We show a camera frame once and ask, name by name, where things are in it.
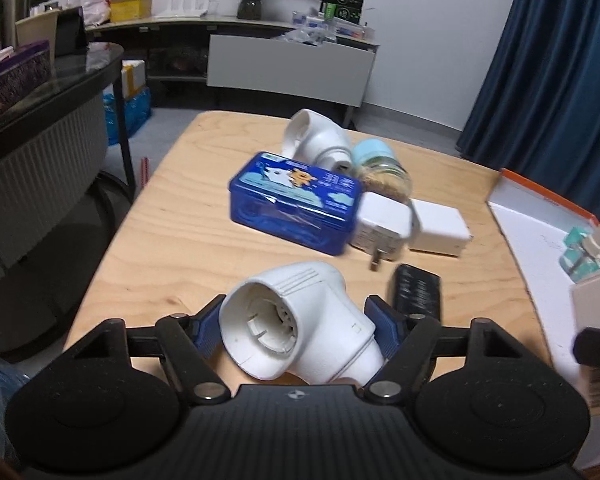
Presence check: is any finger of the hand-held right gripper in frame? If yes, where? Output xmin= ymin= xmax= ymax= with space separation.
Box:
xmin=574 ymin=327 xmax=600 ymax=373

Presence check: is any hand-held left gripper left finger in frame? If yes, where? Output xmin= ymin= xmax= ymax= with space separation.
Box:
xmin=62 ymin=296 xmax=231 ymax=406

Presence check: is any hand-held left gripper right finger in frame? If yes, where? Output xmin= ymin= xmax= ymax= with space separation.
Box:
xmin=362 ymin=295 xmax=536 ymax=406

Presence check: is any black charger with prongs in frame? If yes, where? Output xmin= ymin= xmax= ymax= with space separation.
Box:
xmin=387 ymin=263 xmax=443 ymax=326

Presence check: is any white ribbed pipe elbow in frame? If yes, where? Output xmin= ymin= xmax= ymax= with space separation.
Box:
xmin=219 ymin=261 xmax=387 ymax=386

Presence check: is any white charger with prongs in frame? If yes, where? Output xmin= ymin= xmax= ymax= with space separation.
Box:
xmin=349 ymin=191 xmax=413 ymax=272

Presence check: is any white square power adapter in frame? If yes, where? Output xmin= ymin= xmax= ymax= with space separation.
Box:
xmin=407 ymin=198 xmax=473 ymax=259

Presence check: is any orange cardboard box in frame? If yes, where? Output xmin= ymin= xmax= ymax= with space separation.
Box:
xmin=486 ymin=167 xmax=600 ymax=471

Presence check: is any blue cartoon tin box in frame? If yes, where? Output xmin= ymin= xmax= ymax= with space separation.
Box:
xmin=228 ymin=151 xmax=365 ymax=257

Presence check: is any white smooth pipe elbow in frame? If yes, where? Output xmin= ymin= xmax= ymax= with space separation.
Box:
xmin=281 ymin=108 xmax=353 ymax=173

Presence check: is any small white box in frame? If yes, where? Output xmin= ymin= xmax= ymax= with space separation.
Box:
xmin=572 ymin=272 xmax=600 ymax=335

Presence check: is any white teal product box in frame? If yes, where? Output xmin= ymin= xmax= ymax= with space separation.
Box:
xmin=559 ymin=227 xmax=600 ymax=282

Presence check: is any glass jar light blue lid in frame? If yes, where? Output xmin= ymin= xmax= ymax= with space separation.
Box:
xmin=350 ymin=139 xmax=413 ymax=203

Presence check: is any blue plastic bag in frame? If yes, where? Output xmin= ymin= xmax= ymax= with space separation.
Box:
xmin=102 ymin=87 xmax=153 ymax=146

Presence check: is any white cardboard box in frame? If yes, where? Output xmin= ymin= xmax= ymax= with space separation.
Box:
xmin=121 ymin=60 xmax=147 ymax=98

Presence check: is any grey tv cabinet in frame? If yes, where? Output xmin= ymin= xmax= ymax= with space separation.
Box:
xmin=85 ymin=15 xmax=381 ymax=128

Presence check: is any blue curtain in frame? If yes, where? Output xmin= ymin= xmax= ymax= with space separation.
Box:
xmin=455 ymin=0 xmax=600 ymax=221

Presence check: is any pile of small packets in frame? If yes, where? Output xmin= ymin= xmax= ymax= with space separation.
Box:
xmin=280 ymin=10 xmax=381 ymax=47

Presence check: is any black green box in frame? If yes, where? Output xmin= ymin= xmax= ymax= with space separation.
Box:
xmin=321 ymin=0 xmax=366 ymax=26

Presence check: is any purple patterned box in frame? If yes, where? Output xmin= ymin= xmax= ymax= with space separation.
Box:
xmin=0 ymin=40 xmax=51 ymax=126

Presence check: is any white router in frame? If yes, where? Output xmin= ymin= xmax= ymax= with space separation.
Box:
xmin=155 ymin=0 xmax=208 ymax=20

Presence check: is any black stand device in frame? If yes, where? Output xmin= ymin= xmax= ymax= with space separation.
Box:
xmin=55 ymin=6 xmax=88 ymax=56

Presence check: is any yellow box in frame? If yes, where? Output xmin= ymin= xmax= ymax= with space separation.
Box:
xmin=109 ymin=0 xmax=153 ymax=23

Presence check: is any white red plastic bag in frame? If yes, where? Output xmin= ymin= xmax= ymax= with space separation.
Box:
xmin=67 ymin=0 xmax=113 ymax=26

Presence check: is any steel tumbler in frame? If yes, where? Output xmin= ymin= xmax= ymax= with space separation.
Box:
xmin=2 ymin=0 xmax=31 ymax=48

